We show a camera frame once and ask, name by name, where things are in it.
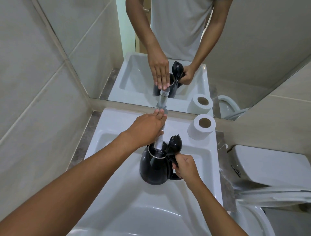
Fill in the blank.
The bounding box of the person's right hand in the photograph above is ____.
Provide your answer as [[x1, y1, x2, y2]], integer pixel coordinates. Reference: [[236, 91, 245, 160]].
[[172, 154, 202, 188]]

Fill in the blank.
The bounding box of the black electric kettle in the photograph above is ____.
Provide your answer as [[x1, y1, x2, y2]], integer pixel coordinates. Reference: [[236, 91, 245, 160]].
[[139, 134, 183, 186]]

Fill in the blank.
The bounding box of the person's left forearm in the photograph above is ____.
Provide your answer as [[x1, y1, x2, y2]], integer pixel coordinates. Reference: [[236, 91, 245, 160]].
[[0, 131, 142, 236]]

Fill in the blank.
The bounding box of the white toilet seat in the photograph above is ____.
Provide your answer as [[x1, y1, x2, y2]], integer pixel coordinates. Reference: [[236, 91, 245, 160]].
[[230, 185, 311, 236]]

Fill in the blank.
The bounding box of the wall mirror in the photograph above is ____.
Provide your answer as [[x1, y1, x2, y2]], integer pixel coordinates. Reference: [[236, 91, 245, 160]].
[[36, 0, 311, 121]]

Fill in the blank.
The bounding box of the white toilet paper roll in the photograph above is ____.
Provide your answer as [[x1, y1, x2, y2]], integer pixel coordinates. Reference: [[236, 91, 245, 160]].
[[187, 114, 216, 141]]

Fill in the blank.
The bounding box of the person's left hand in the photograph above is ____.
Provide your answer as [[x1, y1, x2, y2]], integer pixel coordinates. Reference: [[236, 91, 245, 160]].
[[121, 108, 168, 149]]

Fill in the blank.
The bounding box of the chrome sink faucet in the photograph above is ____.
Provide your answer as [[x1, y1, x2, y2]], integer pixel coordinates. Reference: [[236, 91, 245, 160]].
[[153, 108, 169, 149]]

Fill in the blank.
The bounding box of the person's right forearm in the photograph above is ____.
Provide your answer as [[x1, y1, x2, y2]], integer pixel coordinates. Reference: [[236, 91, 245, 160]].
[[186, 178, 249, 236]]

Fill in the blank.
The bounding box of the white toilet tank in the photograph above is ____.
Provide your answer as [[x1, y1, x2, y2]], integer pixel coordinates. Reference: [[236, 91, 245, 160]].
[[227, 144, 311, 193]]

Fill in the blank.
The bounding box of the white ceramic sink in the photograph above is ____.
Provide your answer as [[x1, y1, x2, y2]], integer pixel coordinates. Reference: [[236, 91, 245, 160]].
[[67, 108, 224, 236]]

